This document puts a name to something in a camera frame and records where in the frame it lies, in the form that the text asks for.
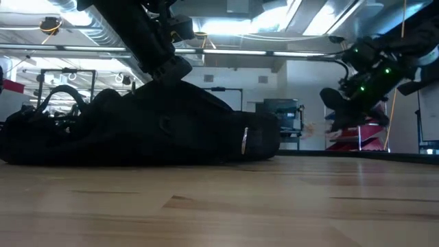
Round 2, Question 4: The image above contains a yellow hanging cord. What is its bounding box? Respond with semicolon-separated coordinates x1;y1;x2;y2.
383;0;408;151

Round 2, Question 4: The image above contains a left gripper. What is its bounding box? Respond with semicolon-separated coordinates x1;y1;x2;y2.
150;56;193;90

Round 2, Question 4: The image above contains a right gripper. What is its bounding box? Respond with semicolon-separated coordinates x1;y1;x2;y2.
320;37;412;133

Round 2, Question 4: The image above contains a black frame rig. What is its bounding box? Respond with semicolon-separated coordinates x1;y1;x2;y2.
36;67;97;110

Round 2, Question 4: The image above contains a black backpack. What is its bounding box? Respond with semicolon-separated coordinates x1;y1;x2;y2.
0;80;282;166

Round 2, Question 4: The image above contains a black monitor frame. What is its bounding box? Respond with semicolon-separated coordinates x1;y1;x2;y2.
204;87;244;111

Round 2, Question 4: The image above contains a ceiling light strip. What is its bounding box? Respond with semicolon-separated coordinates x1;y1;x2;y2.
0;43;327;58

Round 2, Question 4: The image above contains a black metal table frame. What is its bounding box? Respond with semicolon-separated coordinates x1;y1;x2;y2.
277;150;439;165

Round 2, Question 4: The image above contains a ceiling cable reel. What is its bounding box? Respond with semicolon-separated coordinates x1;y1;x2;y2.
39;16;63;35

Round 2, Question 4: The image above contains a grey printer cart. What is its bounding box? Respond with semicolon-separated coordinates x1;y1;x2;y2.
255;98;306;151

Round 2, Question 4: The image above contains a silver ceiling duct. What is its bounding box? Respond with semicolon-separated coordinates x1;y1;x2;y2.
47;0;154;85

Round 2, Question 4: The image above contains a red sign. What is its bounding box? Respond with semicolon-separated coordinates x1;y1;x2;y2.
1;78;25;94

